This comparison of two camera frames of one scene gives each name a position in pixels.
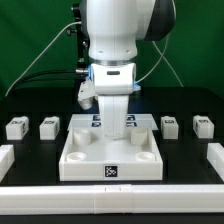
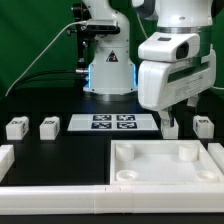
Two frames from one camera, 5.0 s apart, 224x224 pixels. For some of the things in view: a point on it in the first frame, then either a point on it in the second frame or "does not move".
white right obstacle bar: x=215 y=156 does not move
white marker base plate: x=92 y=122 does not move
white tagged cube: x=17 y=128 does not move
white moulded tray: x=88 y=156 to x=163 y=163
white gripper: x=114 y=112 to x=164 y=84
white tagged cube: x=203 y=127 does not move
